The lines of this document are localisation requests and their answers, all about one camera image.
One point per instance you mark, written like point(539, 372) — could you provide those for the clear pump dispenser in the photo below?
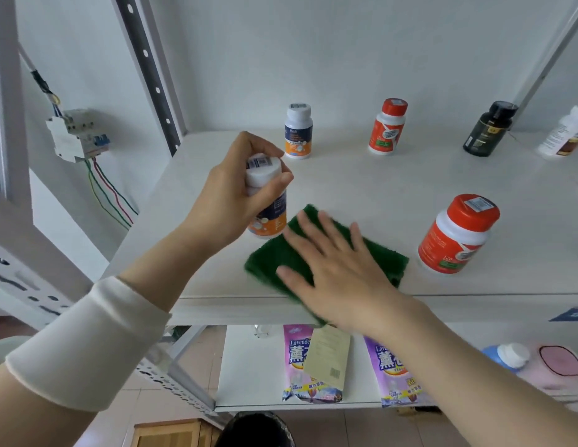
point(262, 330)

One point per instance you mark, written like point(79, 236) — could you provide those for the white bottle brown label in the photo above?
point(563, 134)

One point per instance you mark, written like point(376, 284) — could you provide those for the person's right hand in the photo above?
point(354, 288)

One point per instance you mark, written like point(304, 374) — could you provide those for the white bottle orange label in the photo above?
point(270, 218)
point(298, 134)

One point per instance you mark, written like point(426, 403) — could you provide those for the green cleaning cloth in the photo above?
point(270, 260)

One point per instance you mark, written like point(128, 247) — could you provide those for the person's left forearm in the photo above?
point(163, 270)

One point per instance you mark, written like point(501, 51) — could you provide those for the pink plastic case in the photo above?
point(559, 363)

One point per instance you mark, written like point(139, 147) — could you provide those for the blue detergent container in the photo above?
point(498, 356)

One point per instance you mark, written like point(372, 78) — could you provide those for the black-lined trash bin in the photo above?
point(254, 432)

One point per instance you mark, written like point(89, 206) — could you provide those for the person's left hand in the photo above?
point(219, 204)

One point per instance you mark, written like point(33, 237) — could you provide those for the person's right forearm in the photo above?
point(480, 391)

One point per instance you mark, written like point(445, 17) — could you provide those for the black bottle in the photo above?
point(487, 132)

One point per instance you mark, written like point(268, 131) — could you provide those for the beige paper card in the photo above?
point(328, 358)

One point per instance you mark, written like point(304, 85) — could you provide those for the electrical breaker box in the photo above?
point(74, 134)

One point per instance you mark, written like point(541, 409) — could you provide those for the red cap white bottle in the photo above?
point(386, 130)
point(456, 232)

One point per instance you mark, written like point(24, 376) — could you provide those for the white metal shelving unit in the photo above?
point(363, 181)

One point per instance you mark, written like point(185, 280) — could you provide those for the purple detergent bag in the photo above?
point(296, 367)
point(391, 372)

